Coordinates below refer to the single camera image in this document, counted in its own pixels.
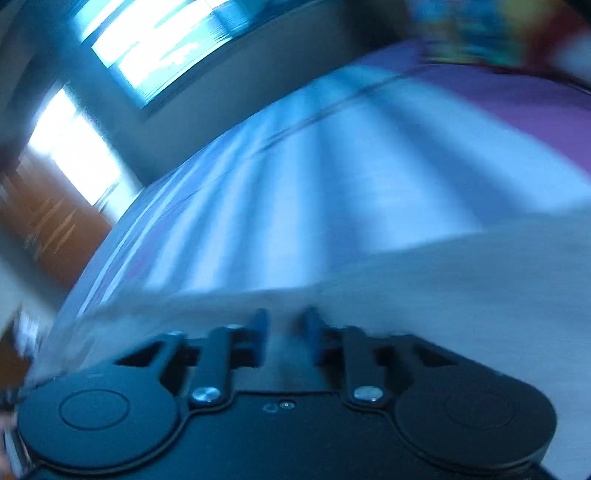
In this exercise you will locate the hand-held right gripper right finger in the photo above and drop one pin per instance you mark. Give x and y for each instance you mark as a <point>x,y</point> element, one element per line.
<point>315,334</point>

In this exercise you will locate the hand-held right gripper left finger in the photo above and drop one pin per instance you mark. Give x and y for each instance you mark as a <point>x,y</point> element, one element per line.
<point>262,334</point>

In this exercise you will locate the grey towel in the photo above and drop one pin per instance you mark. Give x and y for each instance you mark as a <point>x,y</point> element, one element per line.
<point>461,286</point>

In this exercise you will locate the striped bed sheet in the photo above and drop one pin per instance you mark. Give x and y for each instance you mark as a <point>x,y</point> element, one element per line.
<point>351,184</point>

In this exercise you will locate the wooden cabinet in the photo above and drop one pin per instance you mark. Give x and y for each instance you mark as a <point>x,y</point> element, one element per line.
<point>51,230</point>

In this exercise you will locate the window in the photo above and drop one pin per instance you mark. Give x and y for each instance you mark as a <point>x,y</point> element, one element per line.
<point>152,41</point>
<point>74,147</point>

